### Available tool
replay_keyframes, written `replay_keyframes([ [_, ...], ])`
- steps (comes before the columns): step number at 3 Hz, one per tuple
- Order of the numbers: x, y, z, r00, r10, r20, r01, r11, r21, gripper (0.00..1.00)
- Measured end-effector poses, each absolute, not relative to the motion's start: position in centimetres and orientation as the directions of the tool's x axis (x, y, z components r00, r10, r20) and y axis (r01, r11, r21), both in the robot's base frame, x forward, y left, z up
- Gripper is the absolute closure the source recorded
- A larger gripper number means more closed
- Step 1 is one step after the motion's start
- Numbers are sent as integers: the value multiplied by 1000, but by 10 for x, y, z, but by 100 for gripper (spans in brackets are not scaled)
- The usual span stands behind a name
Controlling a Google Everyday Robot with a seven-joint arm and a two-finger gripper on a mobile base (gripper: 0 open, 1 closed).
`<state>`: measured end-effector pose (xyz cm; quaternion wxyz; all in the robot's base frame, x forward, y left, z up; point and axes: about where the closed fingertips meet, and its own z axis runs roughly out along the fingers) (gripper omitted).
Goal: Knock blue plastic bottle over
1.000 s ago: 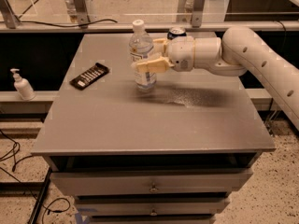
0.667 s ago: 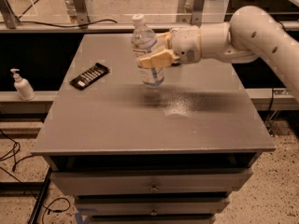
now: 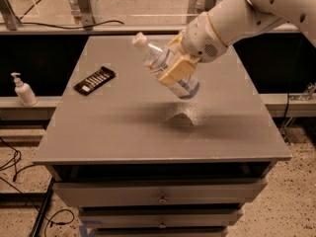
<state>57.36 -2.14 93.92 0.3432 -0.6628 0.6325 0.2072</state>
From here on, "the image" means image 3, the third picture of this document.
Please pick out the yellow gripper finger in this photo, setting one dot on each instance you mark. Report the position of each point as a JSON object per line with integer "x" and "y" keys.
{"x": 175, "y": 44}
{"x": 183, "y": 67}

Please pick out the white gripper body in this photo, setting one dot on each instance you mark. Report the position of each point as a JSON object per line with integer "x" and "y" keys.
{"x": 201, "y": 42}

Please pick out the clear plastic water bottle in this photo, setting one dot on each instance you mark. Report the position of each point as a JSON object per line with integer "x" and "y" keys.
{"x": 157, "y": 58}

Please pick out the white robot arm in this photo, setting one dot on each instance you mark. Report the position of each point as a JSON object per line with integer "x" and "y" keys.
{"x": 235, "y": 20}

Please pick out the white pump lotion bottle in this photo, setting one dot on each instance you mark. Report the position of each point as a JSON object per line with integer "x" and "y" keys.
{"x": 24, "y": 90}

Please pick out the black screwdriver bit case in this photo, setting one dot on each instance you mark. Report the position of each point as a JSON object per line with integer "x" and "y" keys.
{"x": 95, "y": 81}

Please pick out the grey drawer cabinet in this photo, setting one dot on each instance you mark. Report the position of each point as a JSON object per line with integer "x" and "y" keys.
{"x": 134, "y": 130}

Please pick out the top grey drawer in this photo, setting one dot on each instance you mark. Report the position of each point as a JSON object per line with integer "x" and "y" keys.
{"x": 176, "y": 193}

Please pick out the grey drawer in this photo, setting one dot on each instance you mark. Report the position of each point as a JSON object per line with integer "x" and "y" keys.
{"x": 176, "y": 193}
{"x": 161, "y": 218}

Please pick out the far left metal bracket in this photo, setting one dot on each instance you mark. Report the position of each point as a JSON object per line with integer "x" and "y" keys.
{"x": 11, "y": 21}

